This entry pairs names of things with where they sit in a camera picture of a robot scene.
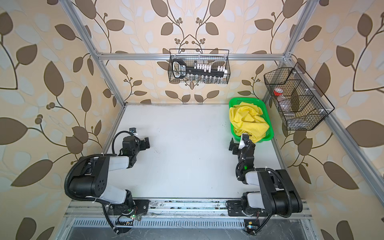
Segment yellow trousers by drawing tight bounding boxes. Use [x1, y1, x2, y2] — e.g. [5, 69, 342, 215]
[229, 102, 270, 143]

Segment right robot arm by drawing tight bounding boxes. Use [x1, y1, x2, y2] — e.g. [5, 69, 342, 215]
[226, 134, 303, 218]

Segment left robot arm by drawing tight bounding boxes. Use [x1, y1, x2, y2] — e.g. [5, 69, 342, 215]
[64, 135, 150, 216]

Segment green plastic basket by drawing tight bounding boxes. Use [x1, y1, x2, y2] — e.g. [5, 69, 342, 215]
[229, 98, 274, 143]

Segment red capped bottle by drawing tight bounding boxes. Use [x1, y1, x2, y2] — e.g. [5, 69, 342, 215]
[273, 88, 286, 102]

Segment black tool with white pegs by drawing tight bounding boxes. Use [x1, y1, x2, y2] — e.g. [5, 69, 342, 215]
[168, 59, 230, 79]

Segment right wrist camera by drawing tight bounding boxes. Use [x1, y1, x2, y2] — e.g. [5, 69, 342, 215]
[239, 139, 246, 150]

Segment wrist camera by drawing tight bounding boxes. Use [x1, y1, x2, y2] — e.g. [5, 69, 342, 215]
[129, 128, 138, 135]
[239, 139, 246, 150]

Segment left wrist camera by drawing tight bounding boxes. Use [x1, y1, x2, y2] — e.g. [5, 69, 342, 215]
[129, 128, 138, 135]

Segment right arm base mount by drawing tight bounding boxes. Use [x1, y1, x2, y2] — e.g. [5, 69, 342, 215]
[226, 200, 268, 218]

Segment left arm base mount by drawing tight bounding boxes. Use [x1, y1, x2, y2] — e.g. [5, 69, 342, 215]
[107, 199, 150, 216]

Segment black wire basket right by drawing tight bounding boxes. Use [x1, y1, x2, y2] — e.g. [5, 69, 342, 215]
[264, 63, 335, 131]

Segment black wire basket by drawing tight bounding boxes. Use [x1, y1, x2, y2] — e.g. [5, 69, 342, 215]
[168, 48, 231, 85]
[264, 63, 335, 131]

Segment black wire basket centre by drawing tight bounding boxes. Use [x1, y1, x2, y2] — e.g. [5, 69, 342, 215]
[168, 48, 231, 85]

